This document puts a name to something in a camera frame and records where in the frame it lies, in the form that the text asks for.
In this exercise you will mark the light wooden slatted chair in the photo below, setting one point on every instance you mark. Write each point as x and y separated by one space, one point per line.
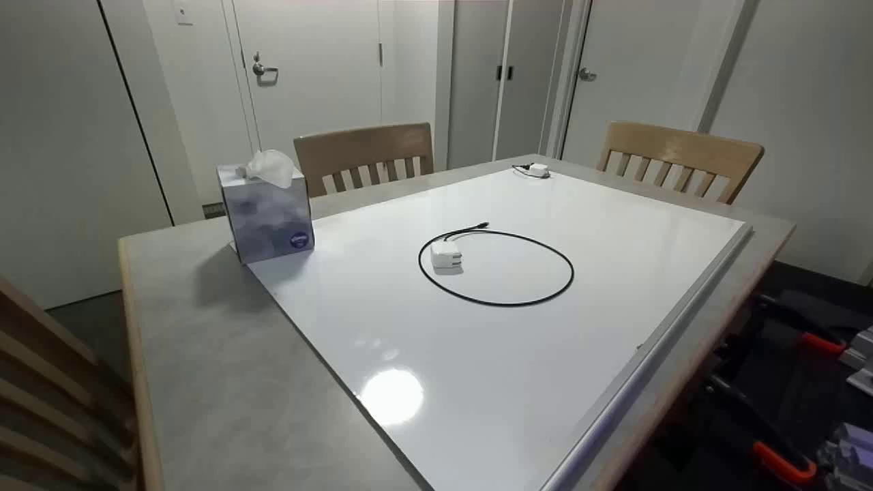
35 362
364 144
683 144

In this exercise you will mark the large white whiteboard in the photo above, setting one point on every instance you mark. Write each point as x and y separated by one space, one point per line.
509 383

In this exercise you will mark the white closet door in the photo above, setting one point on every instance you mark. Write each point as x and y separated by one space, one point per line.
475 81
532 81

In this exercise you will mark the purple tissue box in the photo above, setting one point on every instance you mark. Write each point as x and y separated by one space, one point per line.
267 223

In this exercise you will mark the white tissue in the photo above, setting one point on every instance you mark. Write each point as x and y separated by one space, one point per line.
271 166

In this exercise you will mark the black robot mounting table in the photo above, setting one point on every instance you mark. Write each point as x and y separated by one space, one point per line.
792 403

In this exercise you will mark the small aluminium blocks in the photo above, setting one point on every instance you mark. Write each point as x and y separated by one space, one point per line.
861 356

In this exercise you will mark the white light switch plate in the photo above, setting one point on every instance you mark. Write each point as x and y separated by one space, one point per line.
184 15

